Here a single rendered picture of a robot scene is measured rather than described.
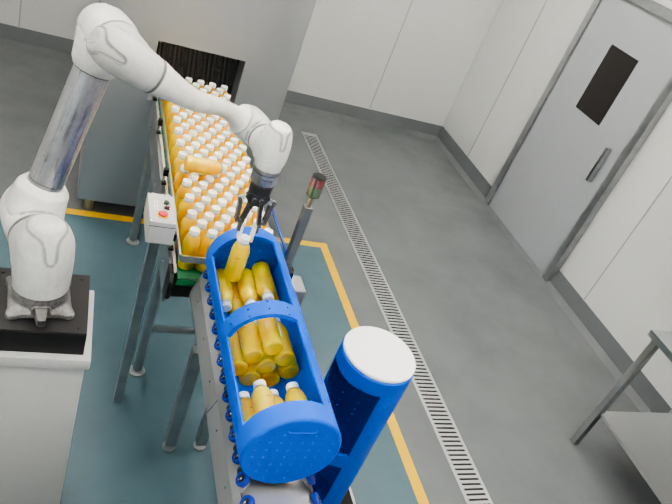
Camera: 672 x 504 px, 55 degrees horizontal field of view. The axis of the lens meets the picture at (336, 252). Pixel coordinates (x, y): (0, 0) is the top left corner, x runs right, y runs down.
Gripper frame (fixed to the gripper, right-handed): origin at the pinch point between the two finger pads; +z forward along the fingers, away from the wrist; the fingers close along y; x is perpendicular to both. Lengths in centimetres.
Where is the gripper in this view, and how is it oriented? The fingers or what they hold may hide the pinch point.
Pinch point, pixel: (246, 231)
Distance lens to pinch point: 223.9
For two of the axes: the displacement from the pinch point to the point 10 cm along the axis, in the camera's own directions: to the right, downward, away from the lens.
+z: -3.3, 7.9, 5.2
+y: 9.1, 1.2, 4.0
